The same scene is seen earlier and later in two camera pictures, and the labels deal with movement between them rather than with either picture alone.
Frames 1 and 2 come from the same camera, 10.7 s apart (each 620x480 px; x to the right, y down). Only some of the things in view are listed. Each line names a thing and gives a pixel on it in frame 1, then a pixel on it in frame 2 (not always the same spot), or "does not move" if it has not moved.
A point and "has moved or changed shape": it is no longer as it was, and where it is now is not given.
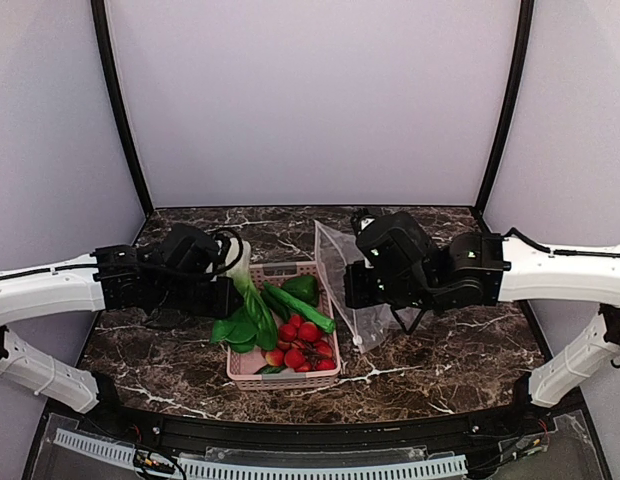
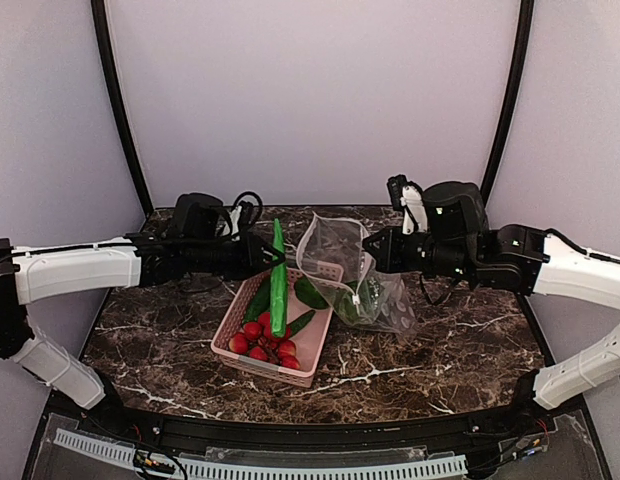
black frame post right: x=524 y=36 does not move
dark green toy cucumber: x=279 y=308 to x=261 y=302
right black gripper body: x=356 y=284 to x=393 y=250
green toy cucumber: x=301 y=308 to x=278 y=286
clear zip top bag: x=370 y=326 has moved or changed shape
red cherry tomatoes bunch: x=300 y=347 to x=258 y=341
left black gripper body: x=225 y=304 to x=253 y=255
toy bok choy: x=252 y=320 to x=358 y=302
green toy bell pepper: x=306 y=287 does not move
